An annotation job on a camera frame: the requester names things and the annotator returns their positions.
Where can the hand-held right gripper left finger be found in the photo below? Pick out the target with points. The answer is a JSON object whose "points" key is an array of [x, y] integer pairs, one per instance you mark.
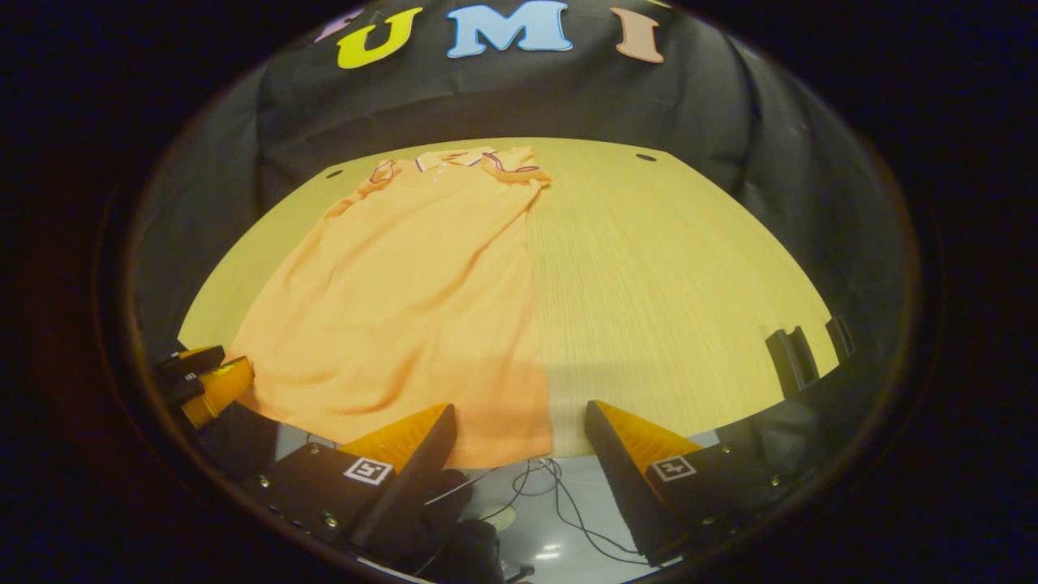
{"points": [[418, 474]]}

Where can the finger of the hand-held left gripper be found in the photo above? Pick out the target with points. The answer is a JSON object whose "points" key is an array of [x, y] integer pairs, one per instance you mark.
{"points": [[195, 361], [219, 388]]}

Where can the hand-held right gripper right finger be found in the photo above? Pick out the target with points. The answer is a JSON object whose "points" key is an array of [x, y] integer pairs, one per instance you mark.
{"points": [[620, 487]]}

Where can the black backdrop cloth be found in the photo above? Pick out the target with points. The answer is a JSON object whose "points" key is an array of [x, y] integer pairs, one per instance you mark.
{"points": [[568, 97]]}

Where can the orange T-shirt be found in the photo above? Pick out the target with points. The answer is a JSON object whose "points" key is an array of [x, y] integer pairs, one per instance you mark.
{"points": [[405, 308]]}

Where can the black table clamp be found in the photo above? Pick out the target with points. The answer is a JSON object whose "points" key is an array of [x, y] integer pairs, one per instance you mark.
{"points": [[791, 361]]}

